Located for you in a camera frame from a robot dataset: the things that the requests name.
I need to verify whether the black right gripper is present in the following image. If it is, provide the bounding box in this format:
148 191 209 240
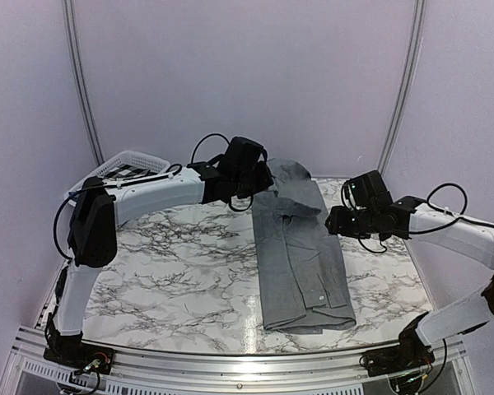
326 205 378 239

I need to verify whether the grey long sleeve shirt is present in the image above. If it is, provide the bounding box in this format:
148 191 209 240
252 159 357 334

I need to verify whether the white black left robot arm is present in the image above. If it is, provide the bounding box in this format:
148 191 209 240
47 151 273 366

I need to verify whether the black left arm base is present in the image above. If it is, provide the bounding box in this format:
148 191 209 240
43 337 114 374

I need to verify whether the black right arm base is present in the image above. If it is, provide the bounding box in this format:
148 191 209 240
359 313 436 377

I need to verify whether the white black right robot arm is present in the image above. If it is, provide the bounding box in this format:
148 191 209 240
325 196 494 369

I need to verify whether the white plastic laundry basket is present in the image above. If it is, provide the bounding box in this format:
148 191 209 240
64 151 170 197

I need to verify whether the black white plaid shirt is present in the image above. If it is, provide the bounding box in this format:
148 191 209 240
102 164 156 179

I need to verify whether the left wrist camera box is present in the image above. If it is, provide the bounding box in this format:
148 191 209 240
217 137 268 181

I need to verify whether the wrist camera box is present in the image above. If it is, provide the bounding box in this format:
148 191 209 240
217 137 268 181
343 170 394 211

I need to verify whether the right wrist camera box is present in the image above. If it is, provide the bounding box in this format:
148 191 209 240
343 170 394 211

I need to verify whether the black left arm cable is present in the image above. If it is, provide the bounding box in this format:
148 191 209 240
51 132 256 260

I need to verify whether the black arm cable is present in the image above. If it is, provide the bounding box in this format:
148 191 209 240
356 183 494 254
51 132 256 260

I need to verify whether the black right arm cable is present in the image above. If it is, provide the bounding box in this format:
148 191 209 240
356 183 494 254

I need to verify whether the aluminium corner post right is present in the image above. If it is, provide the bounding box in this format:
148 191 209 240
377 0 427 174

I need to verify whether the aluminium corner post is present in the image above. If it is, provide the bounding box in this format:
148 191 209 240
61 0 105 165
377 0 427 174

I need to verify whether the aluminium front rail frame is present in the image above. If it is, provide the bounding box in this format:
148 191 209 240
0 327 477 394

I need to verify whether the aluminium corner post left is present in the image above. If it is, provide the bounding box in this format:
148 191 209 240
61 0 105 165

